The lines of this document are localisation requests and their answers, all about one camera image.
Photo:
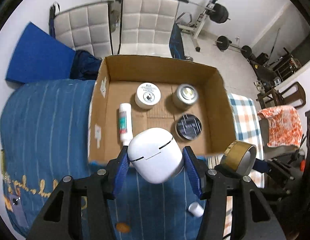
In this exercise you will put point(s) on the gold tape roll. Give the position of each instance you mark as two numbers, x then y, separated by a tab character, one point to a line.
236	155

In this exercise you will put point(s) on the white quilted chair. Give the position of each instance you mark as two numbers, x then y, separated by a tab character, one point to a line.
147	22
82	27

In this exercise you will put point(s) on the black exercise machine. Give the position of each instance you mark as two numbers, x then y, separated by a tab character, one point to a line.
267	70

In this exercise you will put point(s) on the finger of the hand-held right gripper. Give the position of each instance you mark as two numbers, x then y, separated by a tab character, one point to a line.
272	187
261	166

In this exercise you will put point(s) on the dark blue cloth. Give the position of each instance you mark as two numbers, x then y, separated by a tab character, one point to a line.
85	65

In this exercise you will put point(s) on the grey chair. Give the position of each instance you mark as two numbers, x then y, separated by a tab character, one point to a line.
265	135

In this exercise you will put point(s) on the barbell with black plates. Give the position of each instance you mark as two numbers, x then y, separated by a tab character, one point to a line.
221	13

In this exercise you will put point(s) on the blue foam mat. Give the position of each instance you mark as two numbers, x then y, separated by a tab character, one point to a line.
37	55

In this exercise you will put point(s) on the white tube with label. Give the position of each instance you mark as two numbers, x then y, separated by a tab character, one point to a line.
125	122

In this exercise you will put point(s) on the white earbuds case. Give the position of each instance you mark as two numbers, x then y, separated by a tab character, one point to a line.
155	152

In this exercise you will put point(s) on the white barbell rack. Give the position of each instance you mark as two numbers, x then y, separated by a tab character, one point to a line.
201	27

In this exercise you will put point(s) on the black round tin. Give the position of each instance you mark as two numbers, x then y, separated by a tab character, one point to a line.
188	127

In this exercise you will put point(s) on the small white cap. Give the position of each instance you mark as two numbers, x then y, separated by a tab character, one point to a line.
196	209

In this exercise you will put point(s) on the short barbell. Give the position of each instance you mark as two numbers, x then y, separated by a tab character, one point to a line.
222	42

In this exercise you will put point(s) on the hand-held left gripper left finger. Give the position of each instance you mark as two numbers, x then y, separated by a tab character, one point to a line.
121	170

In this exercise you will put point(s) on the plaid blanket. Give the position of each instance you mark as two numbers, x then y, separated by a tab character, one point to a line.
245	120

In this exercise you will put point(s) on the blue striped blanket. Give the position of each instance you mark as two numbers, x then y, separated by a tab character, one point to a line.
45	130

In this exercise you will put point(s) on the white round jar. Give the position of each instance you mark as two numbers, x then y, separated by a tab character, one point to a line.
148	96

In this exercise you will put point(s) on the dark wooden chair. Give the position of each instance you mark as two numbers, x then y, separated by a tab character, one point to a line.
296	93

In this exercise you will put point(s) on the silver metal tin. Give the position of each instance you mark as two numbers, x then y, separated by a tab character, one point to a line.
185	96

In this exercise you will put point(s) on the cardboard box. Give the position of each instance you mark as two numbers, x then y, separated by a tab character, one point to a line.
215	92

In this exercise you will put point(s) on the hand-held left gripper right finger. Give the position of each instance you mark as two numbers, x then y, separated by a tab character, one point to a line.
193	172

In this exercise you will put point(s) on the orange patterned towel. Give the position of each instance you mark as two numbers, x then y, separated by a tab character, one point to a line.
282	125

